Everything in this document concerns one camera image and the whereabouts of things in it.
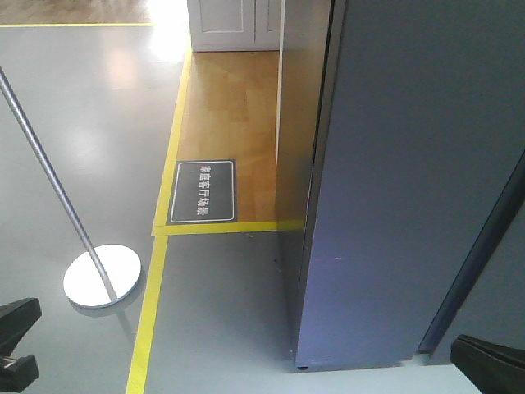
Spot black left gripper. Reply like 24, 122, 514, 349
1, 298, 42, 392

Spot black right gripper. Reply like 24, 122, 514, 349
450, 335, 524, 394

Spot white fridge door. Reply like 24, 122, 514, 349
295, 1, 524, 369

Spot grey side-by-side fridge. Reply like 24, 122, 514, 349
276, 1, 524, 371

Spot metal floor stand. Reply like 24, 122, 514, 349
1, 72, 142, 309

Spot dark floor sign mat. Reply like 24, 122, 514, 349
167, 158, 238, 225

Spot white cabinet doors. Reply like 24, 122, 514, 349
187, 0, 282, 52

